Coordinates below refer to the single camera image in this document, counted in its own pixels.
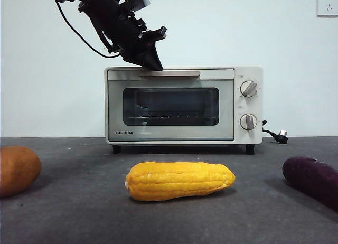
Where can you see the white Toshiba toaster oven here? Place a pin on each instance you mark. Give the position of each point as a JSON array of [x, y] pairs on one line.
[[251, 106]]

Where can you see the white wall socket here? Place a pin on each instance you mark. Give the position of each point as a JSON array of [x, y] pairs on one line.
[[328, 5]]

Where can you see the yellow corn cob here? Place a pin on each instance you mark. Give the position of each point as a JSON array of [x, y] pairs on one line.
[[179, 182]]

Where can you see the purple eggplant with green stem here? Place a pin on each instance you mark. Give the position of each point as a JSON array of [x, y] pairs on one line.
[[311, 178]]

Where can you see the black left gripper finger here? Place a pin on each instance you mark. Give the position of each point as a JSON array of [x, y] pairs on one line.
[[152, 56], [133, 57]]

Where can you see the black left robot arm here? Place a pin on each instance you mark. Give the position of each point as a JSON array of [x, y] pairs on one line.
[[111, 17]]

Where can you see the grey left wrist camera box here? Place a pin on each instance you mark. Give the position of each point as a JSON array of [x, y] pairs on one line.
[[140, 1]]

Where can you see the brown potato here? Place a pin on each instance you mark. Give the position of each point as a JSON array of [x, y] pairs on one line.
[[18, 171]]

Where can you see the beige oven knob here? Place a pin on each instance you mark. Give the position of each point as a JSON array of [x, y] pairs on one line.
[[248, 121], [249, 89]]

